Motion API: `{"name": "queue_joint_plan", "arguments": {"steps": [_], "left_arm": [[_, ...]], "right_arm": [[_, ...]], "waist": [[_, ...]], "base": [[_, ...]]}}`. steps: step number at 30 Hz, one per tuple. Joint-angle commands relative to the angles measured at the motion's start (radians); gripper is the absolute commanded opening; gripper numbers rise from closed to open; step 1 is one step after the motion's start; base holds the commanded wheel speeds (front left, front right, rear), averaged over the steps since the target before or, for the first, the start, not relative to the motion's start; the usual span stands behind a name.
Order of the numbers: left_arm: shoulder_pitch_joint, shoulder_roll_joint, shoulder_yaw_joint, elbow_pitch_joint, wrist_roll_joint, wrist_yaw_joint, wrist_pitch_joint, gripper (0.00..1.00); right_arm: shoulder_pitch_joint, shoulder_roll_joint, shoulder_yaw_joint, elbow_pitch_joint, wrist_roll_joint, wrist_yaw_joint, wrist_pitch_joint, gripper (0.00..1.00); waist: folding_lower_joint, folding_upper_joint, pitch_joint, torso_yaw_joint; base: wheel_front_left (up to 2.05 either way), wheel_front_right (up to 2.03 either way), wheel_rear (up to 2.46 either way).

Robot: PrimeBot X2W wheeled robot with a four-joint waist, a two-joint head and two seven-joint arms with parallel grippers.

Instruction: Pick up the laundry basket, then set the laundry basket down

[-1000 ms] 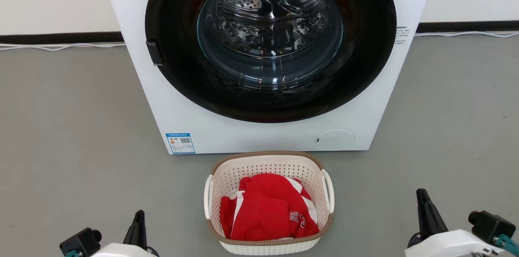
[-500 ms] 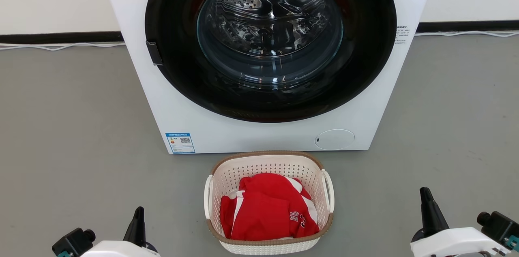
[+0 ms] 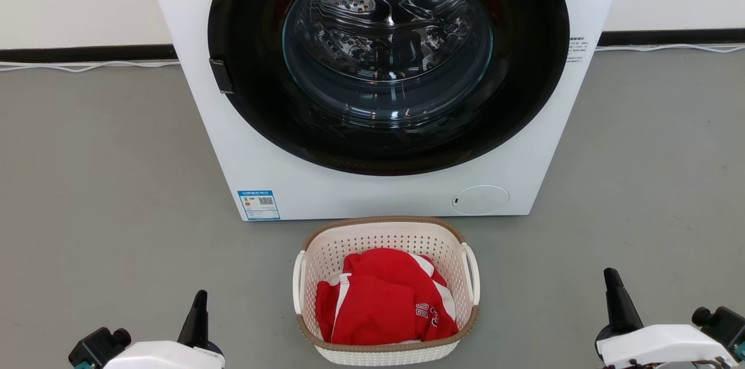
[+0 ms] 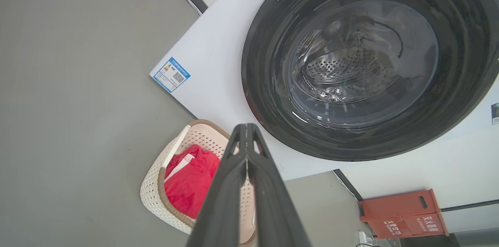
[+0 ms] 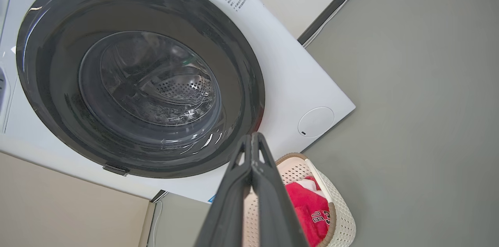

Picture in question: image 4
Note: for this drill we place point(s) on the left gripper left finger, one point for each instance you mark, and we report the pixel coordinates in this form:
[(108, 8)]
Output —
[(222, 208)]

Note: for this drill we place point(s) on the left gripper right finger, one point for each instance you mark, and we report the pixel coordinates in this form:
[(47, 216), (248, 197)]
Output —
[(273, 216)]

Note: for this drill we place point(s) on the cream perforated laundry basket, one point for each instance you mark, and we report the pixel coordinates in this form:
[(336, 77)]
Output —
[(156, 196)]

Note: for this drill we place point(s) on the red and white garment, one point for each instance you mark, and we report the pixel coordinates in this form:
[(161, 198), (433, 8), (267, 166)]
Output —
[(191, 188)]

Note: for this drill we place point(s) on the red fire equipment box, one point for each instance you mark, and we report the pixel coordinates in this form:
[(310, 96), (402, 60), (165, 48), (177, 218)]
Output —
[(401, 212)]

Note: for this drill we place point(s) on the round black washing machine door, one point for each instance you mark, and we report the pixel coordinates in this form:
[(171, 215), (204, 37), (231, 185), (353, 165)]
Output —
[(273, 83)]

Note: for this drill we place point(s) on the blue energy label sticker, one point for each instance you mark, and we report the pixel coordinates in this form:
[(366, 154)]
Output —
[(170, 74)]

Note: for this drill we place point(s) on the steel washing machine drum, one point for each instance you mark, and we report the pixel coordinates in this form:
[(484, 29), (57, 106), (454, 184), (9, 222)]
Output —
[(343, 69)]

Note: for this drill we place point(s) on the white front-load washing machine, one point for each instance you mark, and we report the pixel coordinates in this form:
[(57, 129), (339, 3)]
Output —
[(218, 44)]

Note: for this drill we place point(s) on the small printed text label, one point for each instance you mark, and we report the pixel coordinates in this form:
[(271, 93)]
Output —
[(495, 113)]

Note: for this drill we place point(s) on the white wall power outlet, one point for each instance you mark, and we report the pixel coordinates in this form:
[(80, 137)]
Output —
[(366, 238)]

